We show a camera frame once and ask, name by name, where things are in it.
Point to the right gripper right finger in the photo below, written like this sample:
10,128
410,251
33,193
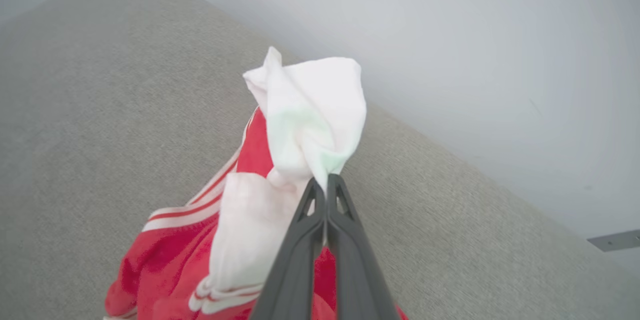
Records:
355,270

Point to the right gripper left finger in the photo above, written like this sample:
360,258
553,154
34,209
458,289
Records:
300,260

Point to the red and white shirt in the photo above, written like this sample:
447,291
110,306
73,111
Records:
310,110

